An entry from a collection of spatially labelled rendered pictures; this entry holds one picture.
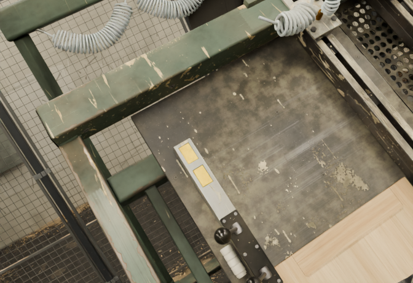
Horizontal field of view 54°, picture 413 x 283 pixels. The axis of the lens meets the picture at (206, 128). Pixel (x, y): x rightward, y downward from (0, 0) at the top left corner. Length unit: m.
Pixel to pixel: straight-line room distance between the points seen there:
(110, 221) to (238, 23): 0.63
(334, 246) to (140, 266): 0.47
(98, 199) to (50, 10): 0.69
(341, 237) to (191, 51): 0.62
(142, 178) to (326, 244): 0.50
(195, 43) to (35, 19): 0.57
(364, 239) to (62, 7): 1.14
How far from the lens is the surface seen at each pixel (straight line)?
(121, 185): 1.12
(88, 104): 1.06
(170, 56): 1.10
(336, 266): 1.09
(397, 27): 1.41
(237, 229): 0.99
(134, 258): 1.00
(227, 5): 1.66
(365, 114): 1.20
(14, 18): 1.46
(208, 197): 1.02
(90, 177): 1.05
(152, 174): 1.11
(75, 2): 1.46
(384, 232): 1.15
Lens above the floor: 2.02
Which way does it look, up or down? 18 degrees down
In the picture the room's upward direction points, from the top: 25 degrees counter-clockwise
